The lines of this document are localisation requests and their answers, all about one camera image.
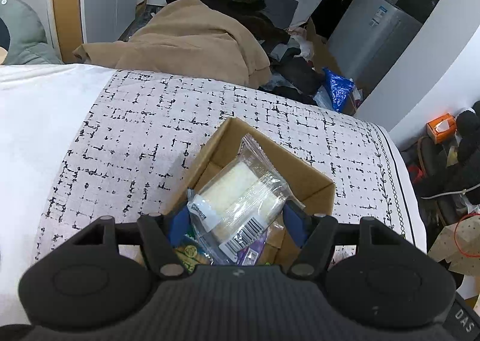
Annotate long white cracker packet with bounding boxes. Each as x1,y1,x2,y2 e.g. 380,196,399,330
187,134,293,265

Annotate green cow biscuit packet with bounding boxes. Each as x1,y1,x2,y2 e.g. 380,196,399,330
174,235,213,274

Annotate brown cardboard box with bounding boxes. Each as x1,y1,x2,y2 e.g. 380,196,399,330
134,116,337,271

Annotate floral tablecloth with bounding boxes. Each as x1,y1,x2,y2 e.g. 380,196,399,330
428,213,480,277

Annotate purple candy packet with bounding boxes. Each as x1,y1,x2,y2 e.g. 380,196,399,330
237,232,268,266

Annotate patterned white bed cover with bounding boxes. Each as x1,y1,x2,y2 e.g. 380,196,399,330
1,65,426,325

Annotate black clothes pile on chair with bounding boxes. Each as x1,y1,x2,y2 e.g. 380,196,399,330
413,102,479,226

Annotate blue foil bag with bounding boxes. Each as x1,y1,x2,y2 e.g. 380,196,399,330
322,67,355,113

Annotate orange tissue box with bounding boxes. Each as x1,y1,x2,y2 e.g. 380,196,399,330
426,114,456,145

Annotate black clothes on floor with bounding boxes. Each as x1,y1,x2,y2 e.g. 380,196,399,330
166,0,325,106

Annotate grey mini fridge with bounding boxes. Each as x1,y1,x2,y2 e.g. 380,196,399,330
327,0,422,96

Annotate tan blanket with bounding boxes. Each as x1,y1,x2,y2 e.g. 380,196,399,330
73,0,271,89

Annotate grey plush toy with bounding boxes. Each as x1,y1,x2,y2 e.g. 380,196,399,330
1,0,63,65

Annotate red cable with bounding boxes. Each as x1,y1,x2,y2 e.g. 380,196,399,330
452,213,480,259

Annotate white cable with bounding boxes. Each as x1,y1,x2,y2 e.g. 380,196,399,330
420,184,480,202

